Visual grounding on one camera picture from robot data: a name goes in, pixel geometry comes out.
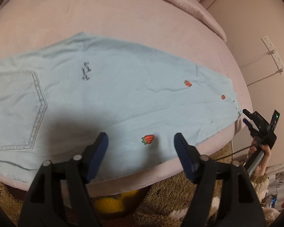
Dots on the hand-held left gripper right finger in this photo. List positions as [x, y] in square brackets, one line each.
[183, 156]

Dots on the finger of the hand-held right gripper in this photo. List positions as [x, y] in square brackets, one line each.
[248, 124]
[249, 114]

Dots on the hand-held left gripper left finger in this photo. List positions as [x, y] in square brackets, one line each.
[98, 156]

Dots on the light blue strawberry pants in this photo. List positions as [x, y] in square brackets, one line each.
[108, 99]

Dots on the person's right hand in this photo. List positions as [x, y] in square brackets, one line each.
[265, 156]

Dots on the brown fuzzy cloth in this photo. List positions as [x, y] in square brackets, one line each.
[163, 194]

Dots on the yellow plush cloth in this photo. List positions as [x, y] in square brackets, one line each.
[113, 202]

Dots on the white printed cloth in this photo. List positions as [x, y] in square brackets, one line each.
[278, 186]

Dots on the white power strip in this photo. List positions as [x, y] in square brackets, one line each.
[274, 55]

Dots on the pink bed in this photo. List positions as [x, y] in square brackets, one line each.
[156, 33]

